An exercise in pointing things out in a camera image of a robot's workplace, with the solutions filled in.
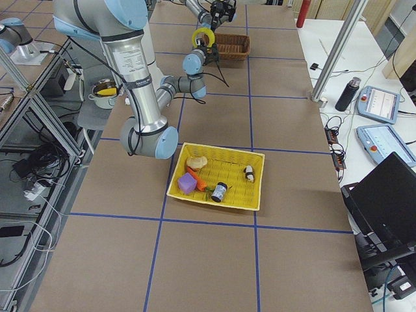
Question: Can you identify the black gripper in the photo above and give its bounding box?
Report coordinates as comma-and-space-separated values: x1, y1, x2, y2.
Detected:
210, 0, 237, 32
192, 38, 211, 59

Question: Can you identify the yellow tape roll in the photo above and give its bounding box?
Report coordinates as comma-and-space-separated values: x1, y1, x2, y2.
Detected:
191, 27, 215, 48

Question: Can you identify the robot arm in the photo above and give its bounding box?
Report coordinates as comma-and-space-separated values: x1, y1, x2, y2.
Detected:
180, 0, 237, 32
53, 1, 207, 159

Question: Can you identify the brown wicker basket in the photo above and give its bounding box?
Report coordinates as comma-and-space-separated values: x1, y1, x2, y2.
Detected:
215, 32, 250, 60

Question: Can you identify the yellow plastic basket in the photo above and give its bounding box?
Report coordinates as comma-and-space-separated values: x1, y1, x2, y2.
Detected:
166, 142, 265, 211

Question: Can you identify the red cylinder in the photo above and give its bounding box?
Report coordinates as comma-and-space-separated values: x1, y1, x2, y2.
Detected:
296, 0, 311, 29

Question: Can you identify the white pot with banana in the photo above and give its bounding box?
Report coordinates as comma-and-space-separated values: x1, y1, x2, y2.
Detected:
88, 79, 119, 110

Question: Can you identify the croissant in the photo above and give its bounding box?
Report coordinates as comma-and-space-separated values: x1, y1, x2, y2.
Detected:
186, 156, 208, 172

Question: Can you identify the panda figurine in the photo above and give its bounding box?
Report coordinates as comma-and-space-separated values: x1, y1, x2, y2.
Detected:
244, 165, 255, 183

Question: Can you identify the purple sponge block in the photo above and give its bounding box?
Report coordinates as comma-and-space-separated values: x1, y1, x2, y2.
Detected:
177, 173, 197, 195

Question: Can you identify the toy carrot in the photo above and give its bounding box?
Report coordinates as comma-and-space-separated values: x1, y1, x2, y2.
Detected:
187, 166, 214, 196

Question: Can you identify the black water bottle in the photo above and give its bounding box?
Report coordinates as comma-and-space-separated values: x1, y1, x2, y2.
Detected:
335, 77, 361, 112

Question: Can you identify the teach pendant far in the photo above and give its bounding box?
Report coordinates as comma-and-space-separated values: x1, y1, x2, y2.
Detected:
356, 86, 401, 125

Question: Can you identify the teach pendant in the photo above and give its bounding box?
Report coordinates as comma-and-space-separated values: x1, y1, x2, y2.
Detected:
356, 124, 415, 168
356, 86, 401, 125

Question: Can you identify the teach pendant near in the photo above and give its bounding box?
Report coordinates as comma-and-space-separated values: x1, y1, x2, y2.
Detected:
356, 124, 415, 168

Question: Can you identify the black laptop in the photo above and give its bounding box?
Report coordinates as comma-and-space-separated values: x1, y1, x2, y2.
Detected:
341, 152, 415, 274

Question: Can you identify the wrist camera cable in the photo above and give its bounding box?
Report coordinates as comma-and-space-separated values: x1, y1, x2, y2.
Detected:
181, 48, 231, 105

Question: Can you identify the aluminium frame post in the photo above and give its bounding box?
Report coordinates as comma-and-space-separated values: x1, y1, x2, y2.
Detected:
310, 0, 368, 109

